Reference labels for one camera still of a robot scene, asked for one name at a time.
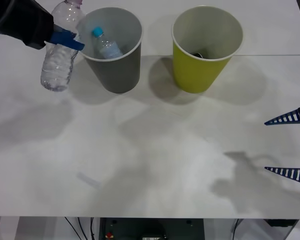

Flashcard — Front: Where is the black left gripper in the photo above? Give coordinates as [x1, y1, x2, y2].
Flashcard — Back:
[1, 0, 86, 51]

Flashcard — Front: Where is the grey plastic waste bin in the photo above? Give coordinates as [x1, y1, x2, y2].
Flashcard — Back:
[76, 6, 144, 95]

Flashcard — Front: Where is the clear plastic bottle pink cap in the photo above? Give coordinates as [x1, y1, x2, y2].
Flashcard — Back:
[40, 0, 87, 93]

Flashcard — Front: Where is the clear plastic bottle blue cap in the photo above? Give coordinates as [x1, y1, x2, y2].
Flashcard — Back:
[91, 26, 124, 60]

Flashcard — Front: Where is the white table leg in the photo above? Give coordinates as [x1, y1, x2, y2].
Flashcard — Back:
[0, 216, 20, 240]

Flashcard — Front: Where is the yellow-green plastic waste bin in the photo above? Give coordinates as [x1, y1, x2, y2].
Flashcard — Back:
[171, 5, 244, 95]

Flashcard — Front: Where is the black drink can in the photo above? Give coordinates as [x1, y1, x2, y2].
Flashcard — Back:
[191, 51, 209, 60]

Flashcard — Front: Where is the dark robot torso base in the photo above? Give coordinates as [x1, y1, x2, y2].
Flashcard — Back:
[99, 217, 206, 240]

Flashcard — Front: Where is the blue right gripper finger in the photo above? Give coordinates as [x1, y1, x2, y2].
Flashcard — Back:
[263, 103, 300, 127]
[264, 166, 300, 187]

